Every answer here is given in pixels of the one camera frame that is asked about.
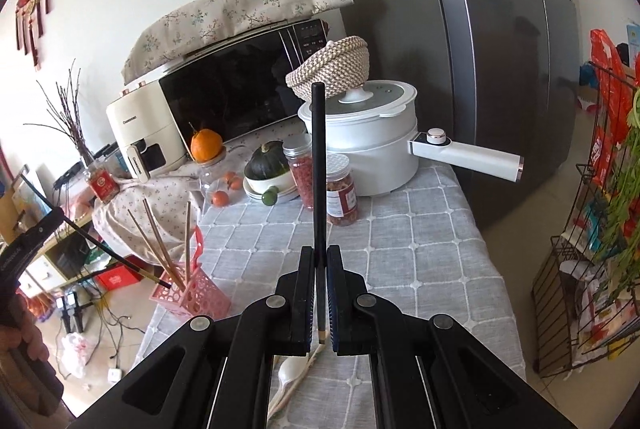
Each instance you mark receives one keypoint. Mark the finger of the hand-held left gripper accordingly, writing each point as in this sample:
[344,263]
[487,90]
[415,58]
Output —
[45,224]

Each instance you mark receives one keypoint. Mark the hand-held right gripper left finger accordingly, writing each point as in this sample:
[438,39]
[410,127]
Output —
[309,309]

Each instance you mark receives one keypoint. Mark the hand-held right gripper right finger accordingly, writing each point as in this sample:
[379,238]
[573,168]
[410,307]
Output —
[336,309]

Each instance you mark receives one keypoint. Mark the black chopstick gold tip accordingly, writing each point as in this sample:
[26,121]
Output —
[115,259]
[318,159]

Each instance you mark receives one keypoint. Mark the brown wooden chopstick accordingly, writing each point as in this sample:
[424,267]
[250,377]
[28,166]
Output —
[150,246]
[162,239]
[188,239]

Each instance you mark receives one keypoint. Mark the pink perforated utensil holder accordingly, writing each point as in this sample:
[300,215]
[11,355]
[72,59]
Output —
[200,294]

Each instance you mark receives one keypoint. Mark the person's left hand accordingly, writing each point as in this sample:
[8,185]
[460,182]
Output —
[25,334]

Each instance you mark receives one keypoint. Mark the wooden shelf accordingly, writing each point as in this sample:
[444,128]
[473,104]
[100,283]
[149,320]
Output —
[50,249]

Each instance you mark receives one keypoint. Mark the printed bamboo chopstick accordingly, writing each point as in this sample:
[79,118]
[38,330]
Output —
[310,359]

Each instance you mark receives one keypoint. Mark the glass vase red label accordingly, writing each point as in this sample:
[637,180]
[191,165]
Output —
[102,183]

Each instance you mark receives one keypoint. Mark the red box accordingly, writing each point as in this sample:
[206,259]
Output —
[117,279]

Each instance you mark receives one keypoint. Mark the clear plastic box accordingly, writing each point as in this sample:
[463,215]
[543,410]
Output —
[110,159]

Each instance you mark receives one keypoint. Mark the grey checked tablecloth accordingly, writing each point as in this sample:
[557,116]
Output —
[425,259]

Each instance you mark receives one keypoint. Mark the white plastic bag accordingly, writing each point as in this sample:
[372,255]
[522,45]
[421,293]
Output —
[75,351]

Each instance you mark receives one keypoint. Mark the dry branches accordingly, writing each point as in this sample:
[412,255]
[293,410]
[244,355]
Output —
[67,119]

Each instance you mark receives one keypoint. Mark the short jar of red dates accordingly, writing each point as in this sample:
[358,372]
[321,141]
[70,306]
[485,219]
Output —
[342,199]

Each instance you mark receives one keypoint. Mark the white plate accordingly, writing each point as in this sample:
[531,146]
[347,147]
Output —
[290,196]

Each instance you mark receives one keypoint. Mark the green lime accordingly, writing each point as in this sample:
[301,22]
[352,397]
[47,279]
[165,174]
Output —
[269,197]

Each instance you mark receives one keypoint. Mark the cream air fryer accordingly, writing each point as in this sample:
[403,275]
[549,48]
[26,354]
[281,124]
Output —
[125,124]

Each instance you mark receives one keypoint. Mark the white bowl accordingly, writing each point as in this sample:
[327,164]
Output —
[272,184]

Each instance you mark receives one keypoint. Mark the tall jar of goji berries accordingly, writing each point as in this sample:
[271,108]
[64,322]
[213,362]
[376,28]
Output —
[300,179]

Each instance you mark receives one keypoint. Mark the small orange tomato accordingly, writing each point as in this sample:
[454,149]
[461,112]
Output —
[220,198]
[236,184]
[229,179]

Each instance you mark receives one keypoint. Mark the dark green squash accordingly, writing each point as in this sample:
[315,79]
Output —
[265,161]

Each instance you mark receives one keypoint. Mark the white electric pot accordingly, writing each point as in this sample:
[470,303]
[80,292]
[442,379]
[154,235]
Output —
[370,154]

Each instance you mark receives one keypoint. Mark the clear glass jar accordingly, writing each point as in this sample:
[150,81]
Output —
[211,179]

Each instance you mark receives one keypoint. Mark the orange fruit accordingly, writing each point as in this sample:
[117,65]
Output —
[206,146]

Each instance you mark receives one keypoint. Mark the white pot lid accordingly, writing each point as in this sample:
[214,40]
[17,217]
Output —
[385,96]

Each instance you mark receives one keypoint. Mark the black microwave oven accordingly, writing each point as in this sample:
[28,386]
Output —
[225,84]

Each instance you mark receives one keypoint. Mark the grey refrigerator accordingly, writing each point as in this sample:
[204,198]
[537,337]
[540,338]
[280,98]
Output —
[500,84]

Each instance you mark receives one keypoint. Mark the floral microwave cover cloth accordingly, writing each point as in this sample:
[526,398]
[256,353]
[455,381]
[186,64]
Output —
[225,9]

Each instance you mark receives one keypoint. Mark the bunch of green herbs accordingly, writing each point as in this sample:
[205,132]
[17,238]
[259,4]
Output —
[625,209]

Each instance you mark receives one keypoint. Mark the red plastic bag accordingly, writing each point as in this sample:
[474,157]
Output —
[607,74]

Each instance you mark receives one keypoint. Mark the wall poster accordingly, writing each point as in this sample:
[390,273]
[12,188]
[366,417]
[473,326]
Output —
[633,36]

